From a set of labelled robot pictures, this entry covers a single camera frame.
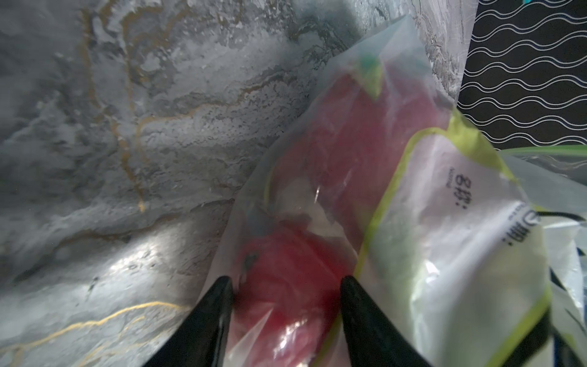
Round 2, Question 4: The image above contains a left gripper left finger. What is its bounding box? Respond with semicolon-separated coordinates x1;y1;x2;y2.
144;276;234;367

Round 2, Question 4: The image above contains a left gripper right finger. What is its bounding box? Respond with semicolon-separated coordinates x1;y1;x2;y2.
340;275;430;367

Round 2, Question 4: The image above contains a clear zip-top bag green seal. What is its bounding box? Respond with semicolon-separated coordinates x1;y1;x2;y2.
206;16;586;366

